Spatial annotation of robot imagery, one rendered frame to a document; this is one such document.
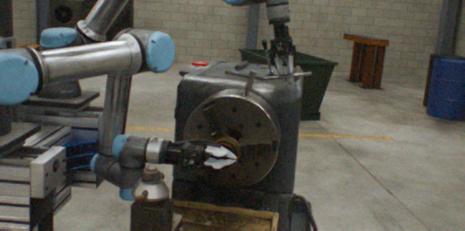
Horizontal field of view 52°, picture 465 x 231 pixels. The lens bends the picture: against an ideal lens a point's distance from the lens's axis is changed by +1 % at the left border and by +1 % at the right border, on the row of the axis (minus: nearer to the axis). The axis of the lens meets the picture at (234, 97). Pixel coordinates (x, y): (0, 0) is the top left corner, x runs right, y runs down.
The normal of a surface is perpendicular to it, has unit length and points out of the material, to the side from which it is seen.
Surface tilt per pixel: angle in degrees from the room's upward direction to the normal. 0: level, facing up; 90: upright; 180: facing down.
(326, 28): 90
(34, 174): 90
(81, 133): 90
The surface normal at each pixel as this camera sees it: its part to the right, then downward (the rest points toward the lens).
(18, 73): 0.65, 0.21
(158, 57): 0.82, 0.15
